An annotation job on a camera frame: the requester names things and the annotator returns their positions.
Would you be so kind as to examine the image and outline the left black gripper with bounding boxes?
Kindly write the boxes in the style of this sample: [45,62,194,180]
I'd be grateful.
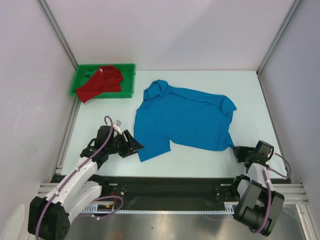
[106,129,144,158]

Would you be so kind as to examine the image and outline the blue polo shirt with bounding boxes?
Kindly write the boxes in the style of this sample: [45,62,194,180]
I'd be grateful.
[134,80,237,162]

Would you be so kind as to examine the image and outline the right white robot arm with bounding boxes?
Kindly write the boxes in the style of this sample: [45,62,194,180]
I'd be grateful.
[230,140,292,237]

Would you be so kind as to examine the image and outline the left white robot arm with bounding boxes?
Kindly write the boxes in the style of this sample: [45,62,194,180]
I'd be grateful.
[27,125,144,240]

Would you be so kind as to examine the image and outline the red t shirt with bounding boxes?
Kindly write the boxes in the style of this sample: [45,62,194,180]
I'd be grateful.
[75,65,124,103]

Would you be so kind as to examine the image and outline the green plastic bin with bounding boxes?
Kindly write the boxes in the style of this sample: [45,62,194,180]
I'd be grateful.
[70,63,136,99]

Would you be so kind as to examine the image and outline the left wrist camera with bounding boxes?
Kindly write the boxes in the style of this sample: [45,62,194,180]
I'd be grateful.
[112,120,123,137]

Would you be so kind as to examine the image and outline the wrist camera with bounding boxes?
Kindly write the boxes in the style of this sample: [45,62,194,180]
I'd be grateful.
[112,120,123,137]
[266,146,274,161]

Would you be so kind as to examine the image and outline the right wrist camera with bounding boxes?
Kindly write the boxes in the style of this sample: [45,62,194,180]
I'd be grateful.
[266,146,274,161]

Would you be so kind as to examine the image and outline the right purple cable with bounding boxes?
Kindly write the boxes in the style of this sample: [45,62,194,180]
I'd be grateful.
[247,152,292,233]

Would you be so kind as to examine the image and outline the purple cable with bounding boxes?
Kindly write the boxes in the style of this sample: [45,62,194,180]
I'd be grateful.
[247,152,292,233]
[36,115,125,238]

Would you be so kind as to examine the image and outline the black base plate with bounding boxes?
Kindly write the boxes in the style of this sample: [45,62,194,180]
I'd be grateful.
[49,175,292,211]

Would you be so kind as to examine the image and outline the right white cable duct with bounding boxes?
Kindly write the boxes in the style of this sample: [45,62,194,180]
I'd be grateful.
[224,201,239,215]

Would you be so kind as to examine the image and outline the white cable duct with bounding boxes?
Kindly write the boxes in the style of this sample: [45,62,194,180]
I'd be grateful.
[81,201,116,214]
[224,201,239,215]

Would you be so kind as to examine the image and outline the front aluminium rail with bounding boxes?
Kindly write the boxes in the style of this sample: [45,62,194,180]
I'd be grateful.
[37,183,309,205]

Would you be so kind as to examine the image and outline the left white cable duct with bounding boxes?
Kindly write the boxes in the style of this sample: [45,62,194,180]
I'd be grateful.
[81,201,116,214]

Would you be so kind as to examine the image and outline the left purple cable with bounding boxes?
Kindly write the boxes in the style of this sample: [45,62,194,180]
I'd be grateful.
[36,115,125,238]

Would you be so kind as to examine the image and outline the right aluminium frame post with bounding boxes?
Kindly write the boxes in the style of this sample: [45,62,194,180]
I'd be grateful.
[256,0,303,77]

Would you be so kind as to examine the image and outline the aluminium frame post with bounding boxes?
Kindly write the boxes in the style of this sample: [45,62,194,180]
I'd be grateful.
[256,0,303,77]
[36,0,78,70]

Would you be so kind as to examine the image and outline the left aluminium frame post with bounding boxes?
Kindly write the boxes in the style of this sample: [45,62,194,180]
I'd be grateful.
[36,0,78,70]

